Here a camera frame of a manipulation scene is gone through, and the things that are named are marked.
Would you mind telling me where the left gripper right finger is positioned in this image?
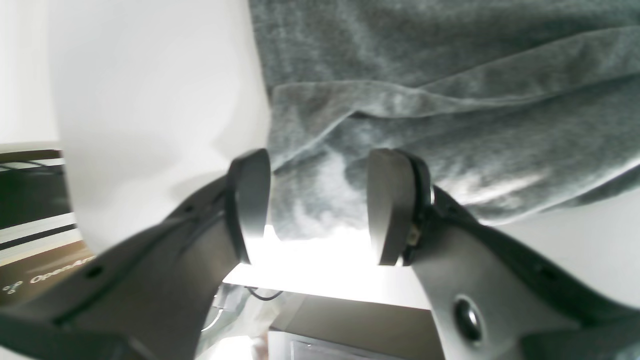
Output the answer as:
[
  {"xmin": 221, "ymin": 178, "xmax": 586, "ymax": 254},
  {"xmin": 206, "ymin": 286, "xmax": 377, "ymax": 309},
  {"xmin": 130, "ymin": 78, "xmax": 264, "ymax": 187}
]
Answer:
[{"xmin": 366, "ymin": 148, "xmax": 640, "ymax": 360}]

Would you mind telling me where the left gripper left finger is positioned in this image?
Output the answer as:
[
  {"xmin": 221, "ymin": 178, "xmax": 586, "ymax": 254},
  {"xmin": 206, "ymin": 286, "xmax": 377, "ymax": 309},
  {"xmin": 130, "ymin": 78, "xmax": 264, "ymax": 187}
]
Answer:
[{"xmin": 0, "ymin": 148, "xmax": 271, "ymax": 360}]

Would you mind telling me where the grey t-shirt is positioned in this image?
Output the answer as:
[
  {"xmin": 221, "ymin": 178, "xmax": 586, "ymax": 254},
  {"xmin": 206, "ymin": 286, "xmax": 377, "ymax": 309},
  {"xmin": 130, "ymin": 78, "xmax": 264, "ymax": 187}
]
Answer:
[{"xmin": 249, "ymin": 0, "xmax": 640, "ymax": 241}]

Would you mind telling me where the dark box with print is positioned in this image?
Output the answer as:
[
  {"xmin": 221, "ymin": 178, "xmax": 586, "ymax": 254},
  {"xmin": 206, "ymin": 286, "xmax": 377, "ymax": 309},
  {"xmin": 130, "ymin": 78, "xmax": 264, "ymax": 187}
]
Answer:
[{"xmin": 0, "ymin": 146, "xmax": 95, "ymax": 306}]

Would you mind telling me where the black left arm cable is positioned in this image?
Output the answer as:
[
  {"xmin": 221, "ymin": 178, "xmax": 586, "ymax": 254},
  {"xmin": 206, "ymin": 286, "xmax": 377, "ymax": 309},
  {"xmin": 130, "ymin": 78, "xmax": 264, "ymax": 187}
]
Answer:
[{"xmin": 242, "ymin": 285, "xmax": 286, "ymax": 303}]

